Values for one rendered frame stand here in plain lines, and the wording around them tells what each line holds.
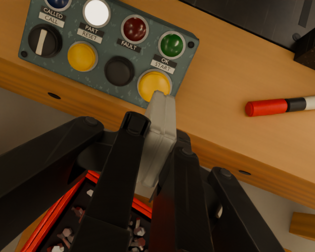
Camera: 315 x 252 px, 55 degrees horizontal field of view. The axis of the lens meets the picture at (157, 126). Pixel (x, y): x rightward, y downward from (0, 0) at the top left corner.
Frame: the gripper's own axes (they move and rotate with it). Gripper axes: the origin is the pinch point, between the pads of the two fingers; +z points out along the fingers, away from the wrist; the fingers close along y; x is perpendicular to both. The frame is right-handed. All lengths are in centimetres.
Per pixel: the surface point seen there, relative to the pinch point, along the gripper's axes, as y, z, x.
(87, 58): -6.8, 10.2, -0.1
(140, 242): 4.0, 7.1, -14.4
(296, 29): 12.9, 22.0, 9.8
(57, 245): -3.3, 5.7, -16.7
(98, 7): -7.4, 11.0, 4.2
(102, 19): -6.8, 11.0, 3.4
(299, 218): 78, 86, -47
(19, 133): -37, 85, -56
